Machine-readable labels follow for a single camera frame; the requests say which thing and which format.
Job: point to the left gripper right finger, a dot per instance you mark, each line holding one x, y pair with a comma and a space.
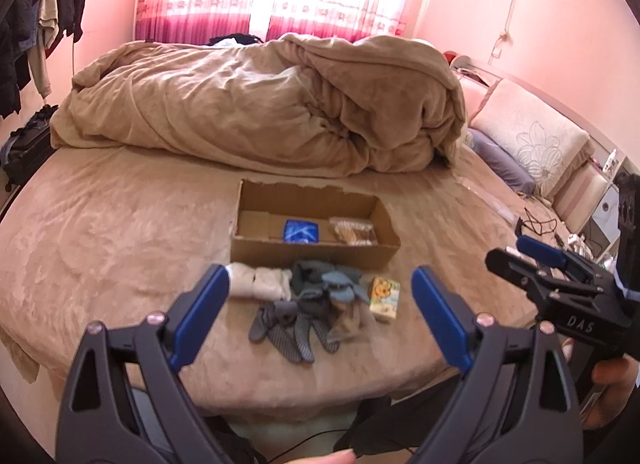
516, 401

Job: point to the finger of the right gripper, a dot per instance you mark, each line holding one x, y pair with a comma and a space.
545, 253
566, 284

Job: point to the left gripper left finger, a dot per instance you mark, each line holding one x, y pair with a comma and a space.
99, 421

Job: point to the white socks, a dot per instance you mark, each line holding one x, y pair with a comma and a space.
264, 284

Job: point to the grey blue socks bundle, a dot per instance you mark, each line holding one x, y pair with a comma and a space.
326, 301

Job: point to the person's right hand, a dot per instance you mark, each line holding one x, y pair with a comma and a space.
617, 377

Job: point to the white bedside table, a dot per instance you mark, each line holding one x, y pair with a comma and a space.
600, 231

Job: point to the padded headboard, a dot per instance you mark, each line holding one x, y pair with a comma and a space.
571, 203

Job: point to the grey purple pillow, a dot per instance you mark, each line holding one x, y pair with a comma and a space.
502, 164

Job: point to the cream embroidered pillow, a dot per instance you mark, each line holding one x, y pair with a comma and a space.
549, 146

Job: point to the tan bed sheet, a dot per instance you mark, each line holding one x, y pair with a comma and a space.
113, 234

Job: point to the blue tissue pack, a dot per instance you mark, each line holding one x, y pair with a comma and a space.
298, 231

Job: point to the brown cardboard box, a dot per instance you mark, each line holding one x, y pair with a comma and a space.
279, 224

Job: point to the tan fleece duvet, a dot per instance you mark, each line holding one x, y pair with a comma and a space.
294, 106

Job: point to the black suitcase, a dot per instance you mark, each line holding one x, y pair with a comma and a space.
27, 148

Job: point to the dark clothes on rack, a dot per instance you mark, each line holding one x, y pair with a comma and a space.
30, 32

